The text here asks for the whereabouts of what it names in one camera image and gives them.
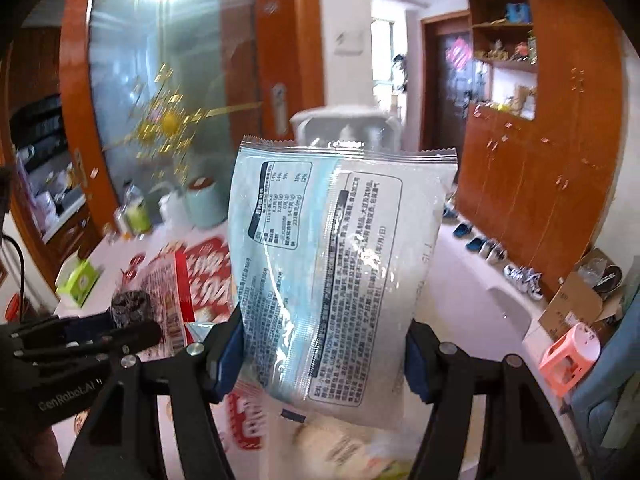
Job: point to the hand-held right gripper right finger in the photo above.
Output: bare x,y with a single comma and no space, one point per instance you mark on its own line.
415,365

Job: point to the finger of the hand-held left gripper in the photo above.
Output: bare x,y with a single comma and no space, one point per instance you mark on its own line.
85,324
135,335

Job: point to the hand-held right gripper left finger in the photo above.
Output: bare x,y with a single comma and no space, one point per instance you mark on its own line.
227,355

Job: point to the dark date snack packet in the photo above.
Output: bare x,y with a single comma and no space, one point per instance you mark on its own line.
131,305

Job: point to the white red-edged barcode packet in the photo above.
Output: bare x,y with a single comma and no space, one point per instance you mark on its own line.
167,300

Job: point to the white plastic tray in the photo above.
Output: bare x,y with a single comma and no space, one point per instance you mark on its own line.
400,445

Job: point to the large pale blue packet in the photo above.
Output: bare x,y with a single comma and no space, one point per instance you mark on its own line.
340,260

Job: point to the green tissue box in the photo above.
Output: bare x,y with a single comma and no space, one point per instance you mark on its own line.
80,280

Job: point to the pink printed tablecloth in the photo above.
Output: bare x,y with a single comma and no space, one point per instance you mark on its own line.
165,240

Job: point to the glass bottle green label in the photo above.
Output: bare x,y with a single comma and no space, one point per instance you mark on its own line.
137,217

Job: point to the white squeeze bottle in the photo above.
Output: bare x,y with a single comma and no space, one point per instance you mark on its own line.
170,207

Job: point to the row of shoes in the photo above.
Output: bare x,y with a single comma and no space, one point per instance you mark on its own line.
500,255

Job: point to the teal canister brown lid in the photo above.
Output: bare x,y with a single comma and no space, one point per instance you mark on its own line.
206,205

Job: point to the pink plastic stool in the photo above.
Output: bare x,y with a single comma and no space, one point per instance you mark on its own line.
570,360

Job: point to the cardboard box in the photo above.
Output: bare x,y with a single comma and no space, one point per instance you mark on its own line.
570,300

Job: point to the blue cloth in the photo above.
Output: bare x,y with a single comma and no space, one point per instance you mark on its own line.
605,390

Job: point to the white countertop storage cabinet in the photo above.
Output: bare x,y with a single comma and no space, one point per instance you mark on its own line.
345,120

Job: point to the dark entrance door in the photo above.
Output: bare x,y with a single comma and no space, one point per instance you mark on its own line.
445,110

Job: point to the frosted glass sliding door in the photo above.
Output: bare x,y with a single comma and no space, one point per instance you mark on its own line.
210,50

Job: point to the pink door decoration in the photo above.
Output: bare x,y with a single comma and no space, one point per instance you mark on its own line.
460,55

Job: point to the wooden wall cabinet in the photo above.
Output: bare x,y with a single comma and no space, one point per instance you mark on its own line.
540,185

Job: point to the white light switch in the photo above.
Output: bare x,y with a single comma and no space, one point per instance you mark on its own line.
348,42

